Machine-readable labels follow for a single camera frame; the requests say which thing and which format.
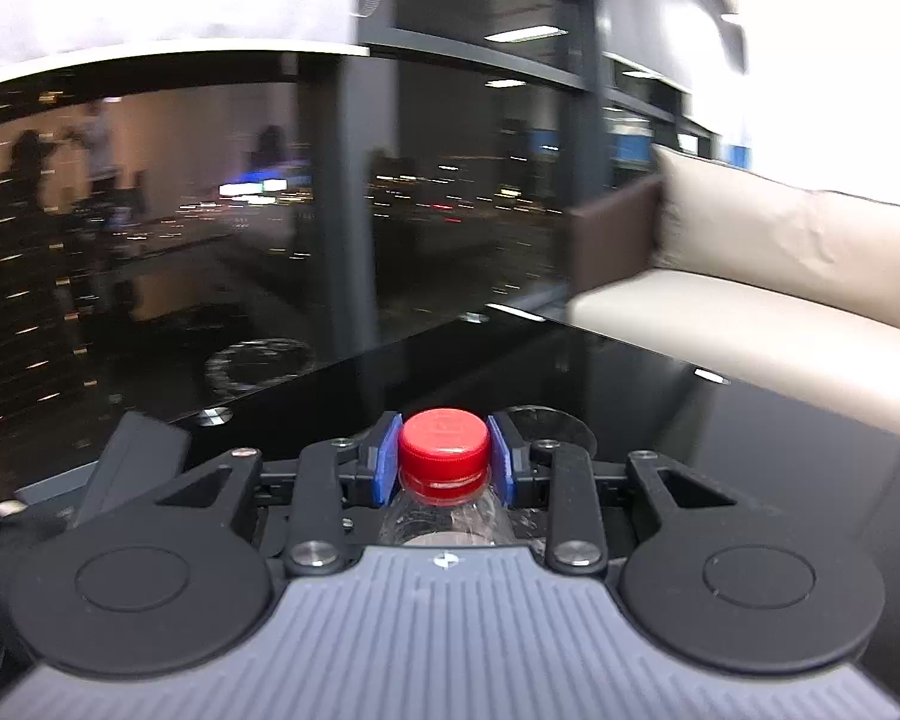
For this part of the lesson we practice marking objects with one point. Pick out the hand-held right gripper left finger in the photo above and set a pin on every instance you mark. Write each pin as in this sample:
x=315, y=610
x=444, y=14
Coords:
x=383, y=465

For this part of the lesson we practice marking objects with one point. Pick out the clear plastic bottle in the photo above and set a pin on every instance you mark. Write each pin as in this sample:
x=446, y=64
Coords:
x=450, y=521

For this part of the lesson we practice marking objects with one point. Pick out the beige sofa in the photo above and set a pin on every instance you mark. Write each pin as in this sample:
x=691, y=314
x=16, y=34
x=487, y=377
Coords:
x=757, y=330

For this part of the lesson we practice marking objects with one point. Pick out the beige sofa cushion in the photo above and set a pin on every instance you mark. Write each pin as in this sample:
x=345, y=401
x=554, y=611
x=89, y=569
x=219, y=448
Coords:
x=780, y=240

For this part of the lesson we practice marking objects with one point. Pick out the red bottle cap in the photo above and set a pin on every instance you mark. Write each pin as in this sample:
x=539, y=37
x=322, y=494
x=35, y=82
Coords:
x=444, y=450

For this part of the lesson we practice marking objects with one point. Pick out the round metal table fitting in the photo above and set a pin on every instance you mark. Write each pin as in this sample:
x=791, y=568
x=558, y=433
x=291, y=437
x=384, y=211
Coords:
x=474, y=317
x=214, y=416

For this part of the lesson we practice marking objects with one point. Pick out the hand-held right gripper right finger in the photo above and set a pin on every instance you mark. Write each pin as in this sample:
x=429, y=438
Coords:
x=502, y=465

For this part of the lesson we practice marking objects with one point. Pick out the clear glass cup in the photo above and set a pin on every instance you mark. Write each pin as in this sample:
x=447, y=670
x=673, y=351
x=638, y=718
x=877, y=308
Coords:
x=551, y=426

